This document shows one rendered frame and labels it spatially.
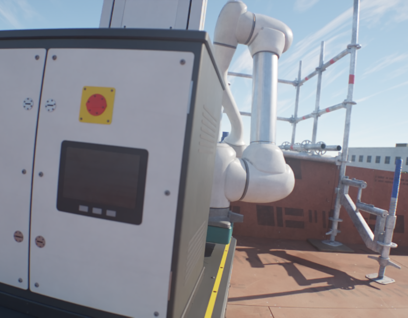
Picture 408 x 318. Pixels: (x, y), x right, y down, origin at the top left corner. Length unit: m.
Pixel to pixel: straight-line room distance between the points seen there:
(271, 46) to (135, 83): 0.82
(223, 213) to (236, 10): 0.76
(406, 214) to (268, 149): 2.30
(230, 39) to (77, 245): 0.95
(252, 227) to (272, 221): 0.18
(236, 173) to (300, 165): 1.64
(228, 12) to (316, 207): 1.92
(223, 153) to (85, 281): 0.62
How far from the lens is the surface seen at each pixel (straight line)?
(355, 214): 2.36
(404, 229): 3.22
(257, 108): 1.14
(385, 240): 2.05
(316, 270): 2.03
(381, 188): 2.99
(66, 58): 0.56
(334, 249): 2.52
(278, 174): 1.08
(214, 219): 0.99
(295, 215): 2.65
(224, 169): 0.99
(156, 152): 0.46
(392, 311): 1.71
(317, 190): 2.69
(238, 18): 1.23
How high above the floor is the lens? 0.65
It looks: 2 degrees down
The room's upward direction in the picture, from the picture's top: 7 degrees clockwise
